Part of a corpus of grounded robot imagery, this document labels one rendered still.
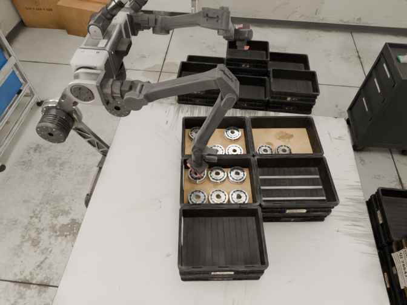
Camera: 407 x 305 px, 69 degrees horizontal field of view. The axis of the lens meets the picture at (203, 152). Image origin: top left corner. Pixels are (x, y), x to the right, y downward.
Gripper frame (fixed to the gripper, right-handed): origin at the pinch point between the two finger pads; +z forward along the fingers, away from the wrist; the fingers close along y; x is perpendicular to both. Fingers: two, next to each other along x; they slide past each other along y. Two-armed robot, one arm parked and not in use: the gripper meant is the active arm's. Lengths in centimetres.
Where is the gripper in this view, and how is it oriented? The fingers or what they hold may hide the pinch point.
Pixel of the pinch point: (197, 172)
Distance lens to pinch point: 161.8
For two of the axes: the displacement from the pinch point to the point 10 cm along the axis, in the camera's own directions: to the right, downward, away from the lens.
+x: -7.0, 5.8, -4.2
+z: -0.3, 5.7, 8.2
